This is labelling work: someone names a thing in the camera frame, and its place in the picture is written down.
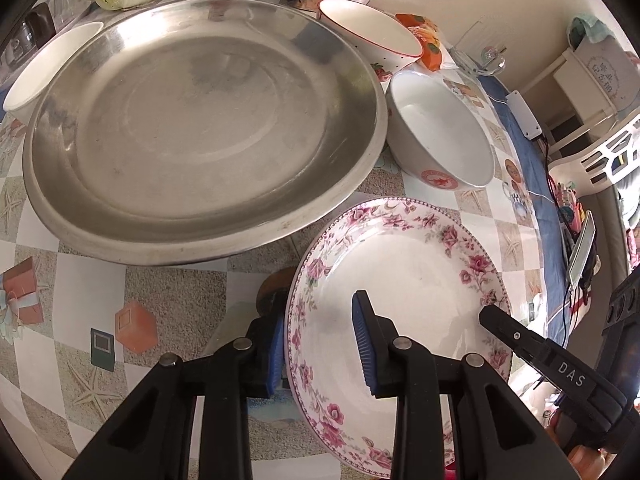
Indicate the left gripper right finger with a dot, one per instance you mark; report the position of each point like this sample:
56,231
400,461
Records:
454,418

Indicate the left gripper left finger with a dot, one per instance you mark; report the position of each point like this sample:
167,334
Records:
149,435

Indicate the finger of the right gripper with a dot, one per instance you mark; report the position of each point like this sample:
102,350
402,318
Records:
527,345

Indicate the pink floral plate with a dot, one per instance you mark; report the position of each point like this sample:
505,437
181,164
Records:
422,269

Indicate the white bowl red emblem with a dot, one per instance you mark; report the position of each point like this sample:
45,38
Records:
434,136

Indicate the large steel plate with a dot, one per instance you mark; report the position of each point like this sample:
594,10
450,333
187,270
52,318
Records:
200,129

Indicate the red rimmed strawberry bowl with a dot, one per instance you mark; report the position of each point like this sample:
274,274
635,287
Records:
385,43

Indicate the white square bowl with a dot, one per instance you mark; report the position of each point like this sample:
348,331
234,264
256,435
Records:
24,94

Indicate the blue plaid tablecloth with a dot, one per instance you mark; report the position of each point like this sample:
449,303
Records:
532,163

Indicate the checkered plastic tablecloth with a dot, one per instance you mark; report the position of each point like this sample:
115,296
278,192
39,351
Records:
53,399

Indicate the white plastic chair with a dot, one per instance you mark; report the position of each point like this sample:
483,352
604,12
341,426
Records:
604,163

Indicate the white power strip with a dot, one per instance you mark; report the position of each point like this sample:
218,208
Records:
528,123

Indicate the clear glass mug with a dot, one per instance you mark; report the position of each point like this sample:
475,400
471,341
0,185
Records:
480,51

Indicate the orange snack packet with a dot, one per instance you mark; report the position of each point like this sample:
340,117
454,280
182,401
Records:
428,35

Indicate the drinking glass right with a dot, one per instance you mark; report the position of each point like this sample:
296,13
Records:
64,12

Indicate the glass teapot brown handle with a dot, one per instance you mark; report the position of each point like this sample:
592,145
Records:
33,33

